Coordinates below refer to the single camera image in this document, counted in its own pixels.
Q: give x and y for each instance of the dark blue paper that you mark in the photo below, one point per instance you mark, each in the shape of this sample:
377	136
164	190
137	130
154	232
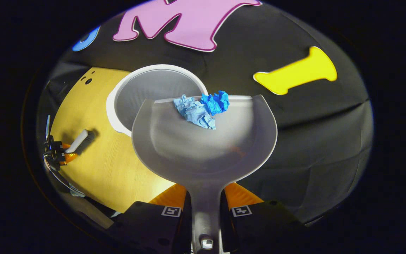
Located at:
217	102

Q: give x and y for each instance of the grey dustpan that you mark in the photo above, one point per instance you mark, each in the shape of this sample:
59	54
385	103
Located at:
204	151

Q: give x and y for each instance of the white ribbed garbage bin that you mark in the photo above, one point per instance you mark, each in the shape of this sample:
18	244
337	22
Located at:
153	88

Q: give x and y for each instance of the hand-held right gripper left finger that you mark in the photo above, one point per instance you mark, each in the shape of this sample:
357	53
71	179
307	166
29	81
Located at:
150	225

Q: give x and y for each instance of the light blue paper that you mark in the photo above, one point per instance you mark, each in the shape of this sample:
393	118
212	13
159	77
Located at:
192	111

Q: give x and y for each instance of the small grey broom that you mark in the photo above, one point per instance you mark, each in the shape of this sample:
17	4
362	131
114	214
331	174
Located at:
79	141

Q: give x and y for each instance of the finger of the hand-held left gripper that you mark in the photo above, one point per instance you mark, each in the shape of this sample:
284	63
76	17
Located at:
69	157

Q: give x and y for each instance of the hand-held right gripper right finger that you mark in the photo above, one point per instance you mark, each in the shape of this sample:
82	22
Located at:
259	229

